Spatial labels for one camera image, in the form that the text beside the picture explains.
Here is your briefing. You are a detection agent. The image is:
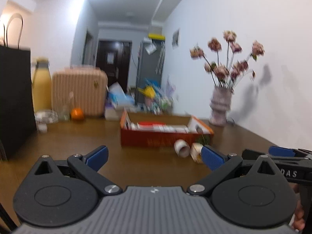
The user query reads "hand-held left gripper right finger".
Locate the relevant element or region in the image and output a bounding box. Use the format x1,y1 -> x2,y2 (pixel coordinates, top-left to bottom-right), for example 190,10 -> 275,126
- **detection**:
186,145 -> 276,197

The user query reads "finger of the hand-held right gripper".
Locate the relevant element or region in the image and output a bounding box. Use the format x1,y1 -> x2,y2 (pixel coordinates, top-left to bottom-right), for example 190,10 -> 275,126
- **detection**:
242,146 -> 312,163

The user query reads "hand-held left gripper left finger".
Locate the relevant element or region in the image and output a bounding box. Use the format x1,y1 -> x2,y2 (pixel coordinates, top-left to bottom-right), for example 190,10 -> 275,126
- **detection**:
34,145 -> 123,196

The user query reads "white tape roll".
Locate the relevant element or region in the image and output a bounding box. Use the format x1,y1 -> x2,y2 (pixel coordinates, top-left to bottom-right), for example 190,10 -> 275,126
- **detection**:
174,139 -> 191,158

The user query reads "red cardboard box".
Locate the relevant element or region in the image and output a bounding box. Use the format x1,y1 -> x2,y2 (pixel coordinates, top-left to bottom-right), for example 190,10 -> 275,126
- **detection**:
120,110 -> 215,149

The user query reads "person's right hand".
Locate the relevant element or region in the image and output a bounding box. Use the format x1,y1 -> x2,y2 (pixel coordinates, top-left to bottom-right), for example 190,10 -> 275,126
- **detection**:
291,184 -> 306,231

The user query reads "white and purple pack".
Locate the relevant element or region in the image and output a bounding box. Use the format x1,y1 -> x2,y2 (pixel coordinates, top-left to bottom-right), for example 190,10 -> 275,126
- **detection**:
104,107 -> 125,121

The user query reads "orange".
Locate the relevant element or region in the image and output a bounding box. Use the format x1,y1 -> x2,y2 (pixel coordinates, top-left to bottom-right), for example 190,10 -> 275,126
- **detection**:
71,108 -> 85,121

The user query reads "pink textured vase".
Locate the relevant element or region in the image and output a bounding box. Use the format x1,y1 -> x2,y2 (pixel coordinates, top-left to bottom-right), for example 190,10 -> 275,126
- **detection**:
209,86 -> 233,127

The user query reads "clear glass cup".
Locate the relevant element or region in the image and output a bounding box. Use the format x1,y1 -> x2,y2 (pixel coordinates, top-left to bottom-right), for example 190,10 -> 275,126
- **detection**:
58,91 -> 75,122

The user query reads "blue and white tissue pack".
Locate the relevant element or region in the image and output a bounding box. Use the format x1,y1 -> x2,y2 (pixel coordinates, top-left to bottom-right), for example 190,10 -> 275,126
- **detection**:
107,82 -> 134,108

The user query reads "pink suitcase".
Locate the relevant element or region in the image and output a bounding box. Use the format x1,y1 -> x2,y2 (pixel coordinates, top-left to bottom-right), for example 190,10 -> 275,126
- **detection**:
52,67 -> 108,117

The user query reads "row of small bottles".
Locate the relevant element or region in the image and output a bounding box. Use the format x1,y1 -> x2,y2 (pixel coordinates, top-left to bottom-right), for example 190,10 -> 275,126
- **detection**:
136,95 -> 175,114

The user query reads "dark entrance door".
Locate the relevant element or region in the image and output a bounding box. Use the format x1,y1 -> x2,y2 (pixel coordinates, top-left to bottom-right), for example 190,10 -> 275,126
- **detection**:
96,40 -> 132,90

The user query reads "yellow and blue toy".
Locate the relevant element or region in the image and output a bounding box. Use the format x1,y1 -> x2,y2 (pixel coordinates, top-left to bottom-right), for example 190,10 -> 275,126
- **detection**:
138,79 -> 161,98

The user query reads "pink flower bouquet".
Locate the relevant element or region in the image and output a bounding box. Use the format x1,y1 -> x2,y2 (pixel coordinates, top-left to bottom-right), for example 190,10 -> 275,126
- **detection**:
190,30 -> 266,90

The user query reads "yellow thermos jug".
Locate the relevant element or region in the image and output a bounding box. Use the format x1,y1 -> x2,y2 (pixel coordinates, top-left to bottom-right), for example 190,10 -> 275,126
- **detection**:
32,58 -> 52,114

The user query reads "grey fridge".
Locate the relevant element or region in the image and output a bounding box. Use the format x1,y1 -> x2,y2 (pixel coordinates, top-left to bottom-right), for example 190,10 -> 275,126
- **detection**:
135,40 -> 166,105

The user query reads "black paper bag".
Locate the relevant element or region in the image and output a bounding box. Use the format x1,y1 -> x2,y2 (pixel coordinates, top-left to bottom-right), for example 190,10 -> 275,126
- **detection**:
0,13 -> 37,161

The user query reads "white plastic bag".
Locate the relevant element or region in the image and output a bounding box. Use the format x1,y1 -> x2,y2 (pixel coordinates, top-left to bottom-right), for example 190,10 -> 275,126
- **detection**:
144,38 -> 156,54

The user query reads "wall picture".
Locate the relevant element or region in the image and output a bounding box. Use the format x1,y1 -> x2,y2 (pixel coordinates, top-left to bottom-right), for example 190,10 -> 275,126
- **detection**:
171,28 -> 181,50

